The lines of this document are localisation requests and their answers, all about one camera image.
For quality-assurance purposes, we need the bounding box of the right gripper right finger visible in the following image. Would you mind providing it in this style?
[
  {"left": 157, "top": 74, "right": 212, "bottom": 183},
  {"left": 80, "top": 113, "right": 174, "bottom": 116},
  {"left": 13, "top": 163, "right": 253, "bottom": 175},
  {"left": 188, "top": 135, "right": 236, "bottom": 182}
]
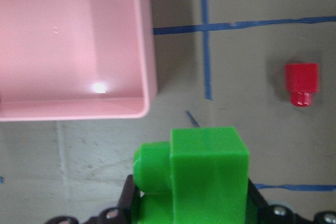
[{"left": 246, "top": 179, "right": 268, "bottom": 216}]

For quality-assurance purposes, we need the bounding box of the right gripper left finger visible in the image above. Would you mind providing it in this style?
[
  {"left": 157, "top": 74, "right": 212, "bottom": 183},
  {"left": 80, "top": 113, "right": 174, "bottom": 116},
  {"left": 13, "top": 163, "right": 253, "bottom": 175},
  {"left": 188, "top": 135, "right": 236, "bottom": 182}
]
[{"left": 117, "top": 175, "right": 141, "bottom": 216}]

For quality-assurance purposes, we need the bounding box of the green toy block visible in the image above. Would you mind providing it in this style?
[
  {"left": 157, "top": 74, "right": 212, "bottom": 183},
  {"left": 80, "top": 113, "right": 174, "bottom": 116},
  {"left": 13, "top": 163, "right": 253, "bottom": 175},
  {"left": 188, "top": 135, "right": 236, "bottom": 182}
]
[{"left": 133, "top": 127, "right": 249, "bottom": 223}]

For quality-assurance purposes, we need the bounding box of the pink plastic box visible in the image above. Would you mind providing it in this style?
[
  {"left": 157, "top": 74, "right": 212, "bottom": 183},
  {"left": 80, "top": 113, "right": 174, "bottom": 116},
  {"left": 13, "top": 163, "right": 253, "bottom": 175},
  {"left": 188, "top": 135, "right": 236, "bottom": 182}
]
[{"left": 1, "top": 0, "right": 157, "bottom": 122}]

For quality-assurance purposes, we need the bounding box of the red toy block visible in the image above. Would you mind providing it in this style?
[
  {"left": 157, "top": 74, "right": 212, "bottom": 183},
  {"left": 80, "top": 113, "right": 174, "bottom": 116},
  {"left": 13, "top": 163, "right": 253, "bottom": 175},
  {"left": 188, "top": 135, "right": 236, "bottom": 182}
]
[{"left": 285, "top": 62, "right": 320, "bottom": 107}]

